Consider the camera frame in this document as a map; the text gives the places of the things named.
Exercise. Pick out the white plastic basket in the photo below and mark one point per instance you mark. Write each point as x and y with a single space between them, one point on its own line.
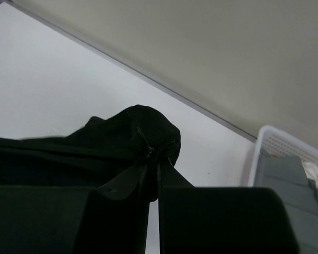
277 143

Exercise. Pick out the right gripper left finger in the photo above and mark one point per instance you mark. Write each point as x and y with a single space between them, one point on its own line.
108 219

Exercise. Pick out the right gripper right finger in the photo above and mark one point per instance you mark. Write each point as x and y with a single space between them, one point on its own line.
220 219

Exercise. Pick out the grey skirt in basket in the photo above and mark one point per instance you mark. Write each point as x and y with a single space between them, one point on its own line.
299 194

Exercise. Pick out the white cloth in basket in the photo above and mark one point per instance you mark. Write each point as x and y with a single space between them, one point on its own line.
311 171

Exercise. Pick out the black pleated skirt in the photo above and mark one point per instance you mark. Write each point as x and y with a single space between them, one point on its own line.
94 154

